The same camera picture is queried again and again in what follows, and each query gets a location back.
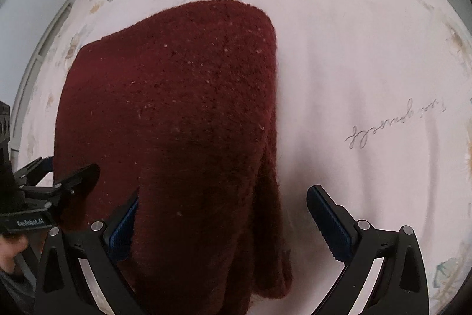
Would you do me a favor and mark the dark red knit sweater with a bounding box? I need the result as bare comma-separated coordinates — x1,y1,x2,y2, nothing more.
54,0,292,314

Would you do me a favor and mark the person's left hand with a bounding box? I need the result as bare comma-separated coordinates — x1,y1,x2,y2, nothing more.
0,235,29,274

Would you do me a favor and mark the white radiator cover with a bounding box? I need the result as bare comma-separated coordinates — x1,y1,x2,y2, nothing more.
10,0,72,161

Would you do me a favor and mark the pink floral bed cover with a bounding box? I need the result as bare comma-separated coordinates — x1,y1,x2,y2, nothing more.
18,0,471,314

